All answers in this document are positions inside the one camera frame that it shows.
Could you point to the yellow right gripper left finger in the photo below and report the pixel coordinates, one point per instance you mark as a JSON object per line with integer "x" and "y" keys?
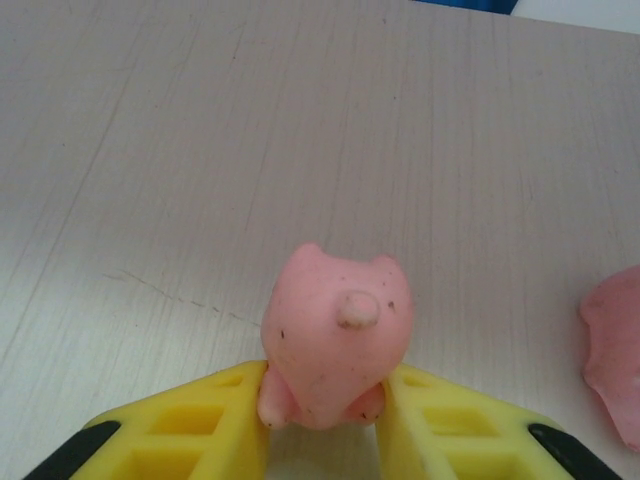
{"x": 235, "y": 395}

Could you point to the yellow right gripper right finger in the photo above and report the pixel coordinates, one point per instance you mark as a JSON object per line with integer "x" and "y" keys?
{"x": 415, "y": 405}

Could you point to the pink pig toy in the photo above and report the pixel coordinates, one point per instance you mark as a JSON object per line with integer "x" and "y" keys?
{"x": 615, "y": 350}
{"x": 330, "y": 350}

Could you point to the white two-tier shelf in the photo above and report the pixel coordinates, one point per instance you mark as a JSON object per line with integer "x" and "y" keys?
{"x": 200, "y": 150}

